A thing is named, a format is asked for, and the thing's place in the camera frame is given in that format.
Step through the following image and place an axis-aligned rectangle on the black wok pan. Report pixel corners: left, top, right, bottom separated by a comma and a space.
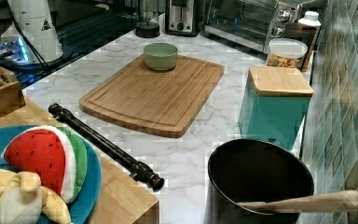
204, 139, 314, 224

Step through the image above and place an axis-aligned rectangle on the black toaster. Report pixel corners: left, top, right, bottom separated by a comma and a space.
165, 0, 201, 37

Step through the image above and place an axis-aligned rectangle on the stainless toaster oven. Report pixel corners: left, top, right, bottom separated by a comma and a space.
204, 0, 302, 52

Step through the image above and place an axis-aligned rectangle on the plush watermelon slice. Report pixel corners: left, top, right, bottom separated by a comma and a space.
2, 125, 88, 203

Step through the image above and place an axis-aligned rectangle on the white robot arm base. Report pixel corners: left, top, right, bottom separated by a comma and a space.
1, 0, 63, 65

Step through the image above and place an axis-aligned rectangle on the clear jar with snacks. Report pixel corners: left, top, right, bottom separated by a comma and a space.
267, 38, 308, 69

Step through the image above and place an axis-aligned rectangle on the blue plate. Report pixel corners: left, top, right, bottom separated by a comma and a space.
0, 125, 102, 224

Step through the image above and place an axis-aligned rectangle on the bamboo cutting board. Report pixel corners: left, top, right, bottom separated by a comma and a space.
79, 56, 224, 138

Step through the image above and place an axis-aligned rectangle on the plush banana toy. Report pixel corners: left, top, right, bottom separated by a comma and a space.
0, 169, 71, 224

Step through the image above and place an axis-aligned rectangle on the teal canister with wooden lid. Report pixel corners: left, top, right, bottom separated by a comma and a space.
238, 66, 313, 150

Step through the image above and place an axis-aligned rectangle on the wooden spatula handle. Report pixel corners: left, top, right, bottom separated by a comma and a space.
239, 190, 358, 213

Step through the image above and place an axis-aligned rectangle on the green ceramic bowl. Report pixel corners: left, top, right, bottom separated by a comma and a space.
144, 43, 178, 71

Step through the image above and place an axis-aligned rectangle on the white capped bottle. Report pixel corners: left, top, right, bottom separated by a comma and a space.
298, 11, 321, 28

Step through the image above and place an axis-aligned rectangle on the black blender base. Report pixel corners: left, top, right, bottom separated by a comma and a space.
135, 0, 161, 39

